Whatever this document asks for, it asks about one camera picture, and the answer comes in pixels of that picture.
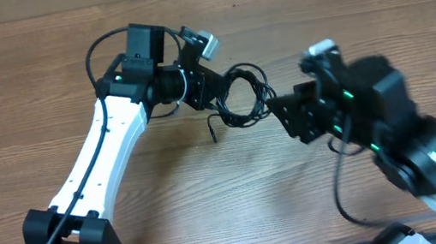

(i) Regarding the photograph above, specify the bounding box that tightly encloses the black usb cable bundle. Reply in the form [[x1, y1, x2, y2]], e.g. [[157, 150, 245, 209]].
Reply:
[[197, 57, 284, 145]]

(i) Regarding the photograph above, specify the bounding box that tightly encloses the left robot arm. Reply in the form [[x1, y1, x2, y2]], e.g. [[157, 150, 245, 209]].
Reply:
[[22, 24, 225, 244]]

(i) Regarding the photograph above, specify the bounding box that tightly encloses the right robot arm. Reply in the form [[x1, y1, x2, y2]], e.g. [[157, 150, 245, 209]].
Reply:
[[266, 45, 436, 214]]

